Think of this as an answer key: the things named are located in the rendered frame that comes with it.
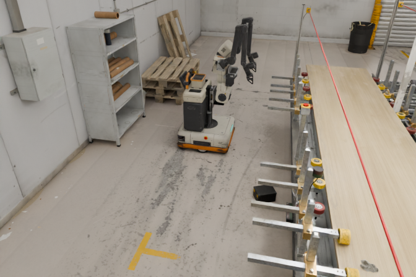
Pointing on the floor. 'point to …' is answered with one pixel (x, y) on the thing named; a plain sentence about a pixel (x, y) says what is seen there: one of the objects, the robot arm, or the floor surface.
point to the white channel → (405, 78)
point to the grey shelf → (84, 41)
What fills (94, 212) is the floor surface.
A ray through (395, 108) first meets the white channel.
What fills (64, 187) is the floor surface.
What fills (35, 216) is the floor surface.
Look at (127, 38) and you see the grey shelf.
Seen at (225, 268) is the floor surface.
